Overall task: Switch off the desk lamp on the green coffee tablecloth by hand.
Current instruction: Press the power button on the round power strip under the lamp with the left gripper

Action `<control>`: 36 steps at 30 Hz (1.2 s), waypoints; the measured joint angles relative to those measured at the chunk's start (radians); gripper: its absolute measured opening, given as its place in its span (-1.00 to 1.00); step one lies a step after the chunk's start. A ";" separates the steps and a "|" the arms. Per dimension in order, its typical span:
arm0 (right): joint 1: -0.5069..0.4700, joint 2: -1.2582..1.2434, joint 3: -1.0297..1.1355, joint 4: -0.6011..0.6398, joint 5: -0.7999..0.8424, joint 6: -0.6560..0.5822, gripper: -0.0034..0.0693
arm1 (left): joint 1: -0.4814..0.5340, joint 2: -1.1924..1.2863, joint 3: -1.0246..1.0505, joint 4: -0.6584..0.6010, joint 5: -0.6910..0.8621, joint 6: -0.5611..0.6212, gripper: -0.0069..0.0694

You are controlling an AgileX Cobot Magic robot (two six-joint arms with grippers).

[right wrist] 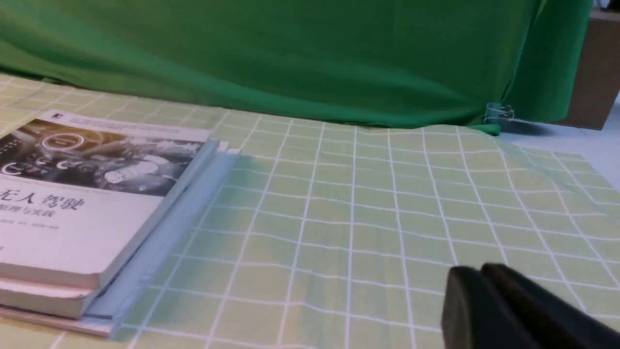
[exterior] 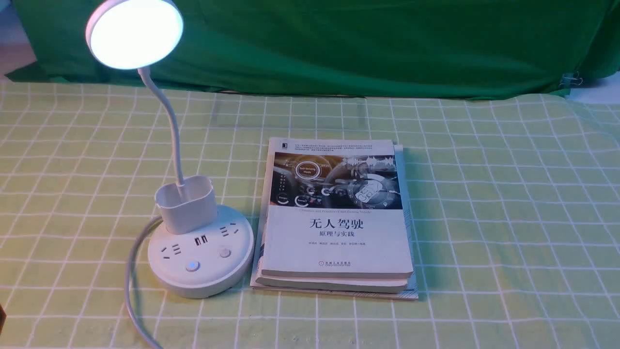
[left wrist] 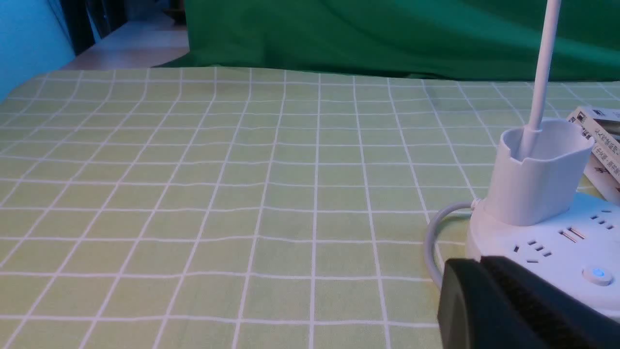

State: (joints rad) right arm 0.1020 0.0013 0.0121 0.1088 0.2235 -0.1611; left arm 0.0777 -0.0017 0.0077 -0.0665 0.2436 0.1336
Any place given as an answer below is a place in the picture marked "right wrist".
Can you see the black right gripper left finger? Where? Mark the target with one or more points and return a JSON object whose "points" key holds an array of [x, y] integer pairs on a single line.
{"points": [[475, 316]]}

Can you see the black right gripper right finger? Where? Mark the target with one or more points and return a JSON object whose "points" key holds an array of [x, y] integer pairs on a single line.
{"points": [[553, 323]]}

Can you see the green checkered tablecloth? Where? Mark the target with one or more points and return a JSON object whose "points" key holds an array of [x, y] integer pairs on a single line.
{"points": [[337, 237]]}

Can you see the silver binder clip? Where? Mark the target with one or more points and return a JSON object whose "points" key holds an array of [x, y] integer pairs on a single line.
{"points": [[496, 113]]}

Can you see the brown cardboard box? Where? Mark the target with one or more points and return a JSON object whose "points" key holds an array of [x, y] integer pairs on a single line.
{"points": [[598, 75]]}

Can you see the green backdrop cloth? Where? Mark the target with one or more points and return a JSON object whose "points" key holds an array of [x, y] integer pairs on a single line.
{"points": [[381, 63]]}

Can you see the light blue bottom book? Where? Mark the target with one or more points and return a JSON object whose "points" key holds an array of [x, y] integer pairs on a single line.
{"points": [[103, 317]]}

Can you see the middle white book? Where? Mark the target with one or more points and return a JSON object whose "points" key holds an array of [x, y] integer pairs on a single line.
{"points": [[57, 300]]}

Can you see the white book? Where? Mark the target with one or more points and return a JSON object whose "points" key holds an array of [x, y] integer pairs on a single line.
{"points": [[57, 300], [79, 194]]}

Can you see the white top book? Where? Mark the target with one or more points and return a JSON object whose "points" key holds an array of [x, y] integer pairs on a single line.
{"points": [[79, 194]]}

